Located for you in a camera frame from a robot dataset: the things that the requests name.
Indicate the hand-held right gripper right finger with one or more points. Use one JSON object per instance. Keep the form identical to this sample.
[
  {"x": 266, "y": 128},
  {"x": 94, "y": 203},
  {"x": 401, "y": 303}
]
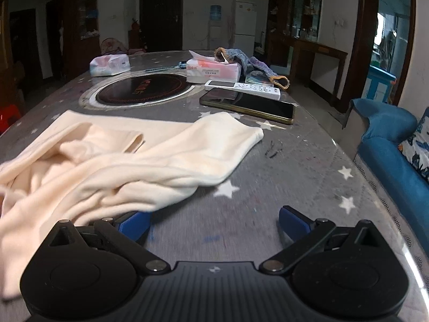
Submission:
[{"x": 295, "y": 223}]

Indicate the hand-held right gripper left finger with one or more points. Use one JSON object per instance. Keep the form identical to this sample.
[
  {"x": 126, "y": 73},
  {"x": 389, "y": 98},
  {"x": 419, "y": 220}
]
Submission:
[{"x": 134, "y": 223}]

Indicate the cream knit sweater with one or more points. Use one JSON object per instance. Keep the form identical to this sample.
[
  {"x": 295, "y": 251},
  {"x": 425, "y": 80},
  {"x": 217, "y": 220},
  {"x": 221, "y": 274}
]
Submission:
[{"x": 100, "y": 174}]

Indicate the grey star print tablecloth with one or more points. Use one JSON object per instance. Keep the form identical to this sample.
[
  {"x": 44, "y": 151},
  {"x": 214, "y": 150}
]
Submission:
[{"x": 301, "y": 174}]

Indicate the blue sofa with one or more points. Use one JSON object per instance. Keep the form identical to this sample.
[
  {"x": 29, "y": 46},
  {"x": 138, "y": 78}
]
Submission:
[{"x": 385, "y": 161}]

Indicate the black smartphone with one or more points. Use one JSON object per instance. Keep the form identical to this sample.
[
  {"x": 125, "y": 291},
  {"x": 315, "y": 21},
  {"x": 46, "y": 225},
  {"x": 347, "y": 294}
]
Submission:
[{"x": 248, "y": 104}]

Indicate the round black induction cooktop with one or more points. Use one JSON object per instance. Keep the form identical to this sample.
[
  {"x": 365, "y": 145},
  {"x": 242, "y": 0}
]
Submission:
[{"x": 140, "y": 89}]

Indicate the butterfly print cushion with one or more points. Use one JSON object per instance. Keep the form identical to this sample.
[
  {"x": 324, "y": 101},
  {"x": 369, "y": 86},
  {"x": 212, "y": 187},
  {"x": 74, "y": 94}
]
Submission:
[{"x": 417, "y": 147}]

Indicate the white remote control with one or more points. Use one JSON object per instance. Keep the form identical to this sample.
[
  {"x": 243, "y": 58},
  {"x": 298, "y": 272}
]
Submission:
[{"x": 241, "y": 88}]

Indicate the soft white pink tissue pack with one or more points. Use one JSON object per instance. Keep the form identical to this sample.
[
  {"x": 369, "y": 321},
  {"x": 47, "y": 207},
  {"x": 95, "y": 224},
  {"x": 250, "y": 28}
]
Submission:
[{"x": 110, "y": 64}]

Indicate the blue cabinet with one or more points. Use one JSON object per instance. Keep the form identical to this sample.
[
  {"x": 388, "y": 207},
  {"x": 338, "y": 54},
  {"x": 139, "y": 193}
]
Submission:
[{"x": 380, "y": 87}]

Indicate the blue knitted cloth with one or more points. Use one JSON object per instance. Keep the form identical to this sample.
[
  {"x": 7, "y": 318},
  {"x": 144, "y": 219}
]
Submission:
[{"x": 258, "y": 65}]

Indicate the blue wristwatch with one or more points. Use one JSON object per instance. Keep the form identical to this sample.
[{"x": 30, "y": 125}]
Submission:
[{"x": 181, "y": 64}]

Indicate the red plastic stool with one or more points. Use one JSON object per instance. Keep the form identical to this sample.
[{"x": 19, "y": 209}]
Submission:
[{"x": 8, "y": 114}]

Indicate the pink white tissue box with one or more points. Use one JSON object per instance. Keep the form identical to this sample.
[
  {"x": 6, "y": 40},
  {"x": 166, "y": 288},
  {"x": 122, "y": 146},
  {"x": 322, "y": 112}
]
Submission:
[{"x": 214, "y": 70}]

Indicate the dark wooden side desk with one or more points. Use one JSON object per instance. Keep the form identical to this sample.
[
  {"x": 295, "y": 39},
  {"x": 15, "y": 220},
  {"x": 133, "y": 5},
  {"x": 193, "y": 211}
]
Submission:
[{"x": 318, "y": 48}]

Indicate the pink play tent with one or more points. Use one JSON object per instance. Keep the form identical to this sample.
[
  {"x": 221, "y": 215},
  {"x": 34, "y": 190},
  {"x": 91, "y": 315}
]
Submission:
[{"x": 112, "y": 47}]

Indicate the wooden shelf cabinet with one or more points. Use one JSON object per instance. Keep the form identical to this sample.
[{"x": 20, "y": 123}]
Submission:
[{"x": 72, "y": 40}]

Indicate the red fire extinguisher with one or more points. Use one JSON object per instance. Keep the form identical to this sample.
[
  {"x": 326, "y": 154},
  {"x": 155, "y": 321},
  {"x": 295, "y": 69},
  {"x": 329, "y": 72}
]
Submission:
[{"x": 135, "y": 25}]

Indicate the hanging grey jacket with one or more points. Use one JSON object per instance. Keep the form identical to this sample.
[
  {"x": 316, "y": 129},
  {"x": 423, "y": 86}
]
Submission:
[{"x": 388, "y": 47}]

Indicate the dark wooden display cabinet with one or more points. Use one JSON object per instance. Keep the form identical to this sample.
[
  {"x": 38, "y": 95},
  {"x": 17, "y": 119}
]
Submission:
[{"x": 281, "y": 23}]

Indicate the white refrigerator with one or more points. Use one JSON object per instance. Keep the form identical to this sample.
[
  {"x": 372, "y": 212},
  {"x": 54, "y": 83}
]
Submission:
[{"x": 244, "y": 23}]

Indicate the dark wooden door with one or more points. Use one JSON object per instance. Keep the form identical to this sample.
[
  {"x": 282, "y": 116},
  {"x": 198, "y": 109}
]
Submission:
[{"x": 161, "y": 16}]

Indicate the water dispenser with blue bottle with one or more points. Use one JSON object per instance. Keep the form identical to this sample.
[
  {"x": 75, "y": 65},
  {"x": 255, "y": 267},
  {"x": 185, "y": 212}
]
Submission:
[{"x": 216, "y": 30}]

